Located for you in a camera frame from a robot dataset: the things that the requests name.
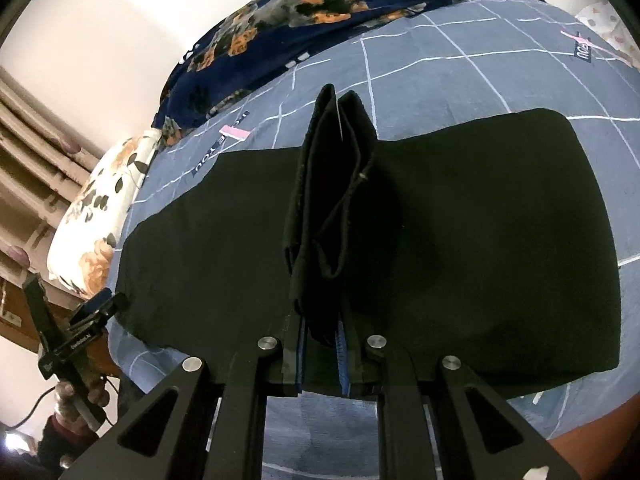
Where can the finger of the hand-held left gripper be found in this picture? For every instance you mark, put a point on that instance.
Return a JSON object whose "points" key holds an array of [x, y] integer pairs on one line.
{"points": [[112, 307], [97, 300]]}

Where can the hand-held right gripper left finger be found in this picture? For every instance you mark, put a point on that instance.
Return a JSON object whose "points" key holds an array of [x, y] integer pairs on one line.
{"points": [[300, 355]]}

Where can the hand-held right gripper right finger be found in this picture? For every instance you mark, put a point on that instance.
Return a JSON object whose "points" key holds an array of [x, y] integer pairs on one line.
{"points": [[342, 355]]}

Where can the black pants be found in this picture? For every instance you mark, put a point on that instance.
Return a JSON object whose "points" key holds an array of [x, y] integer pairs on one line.
{"points": [[450, 235]]}

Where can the person's left forearm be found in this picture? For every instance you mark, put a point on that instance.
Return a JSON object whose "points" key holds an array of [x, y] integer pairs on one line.
{"points": [[60, 447]]}

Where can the person's left hand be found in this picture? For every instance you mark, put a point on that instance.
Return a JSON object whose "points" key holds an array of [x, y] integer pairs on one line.
{"points": [[67, 400]]}

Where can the white floral pillow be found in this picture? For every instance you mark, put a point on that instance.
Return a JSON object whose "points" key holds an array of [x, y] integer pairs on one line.
{"points": [[95, 230]]}

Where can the beige curtain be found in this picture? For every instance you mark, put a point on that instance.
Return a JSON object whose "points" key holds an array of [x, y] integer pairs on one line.
{"points": [[40, 160]]}

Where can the blue grid bedsheet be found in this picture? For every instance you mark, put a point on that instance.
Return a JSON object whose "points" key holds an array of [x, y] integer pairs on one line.
{"points": [[450, 60]]}

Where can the navy floral blanket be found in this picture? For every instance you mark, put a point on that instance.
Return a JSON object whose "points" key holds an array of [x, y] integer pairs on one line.
{"points": [[300, 25]]}

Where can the white patterned cloth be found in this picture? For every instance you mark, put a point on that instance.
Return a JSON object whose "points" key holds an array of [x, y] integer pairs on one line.
{"points": [[607, 25]]}

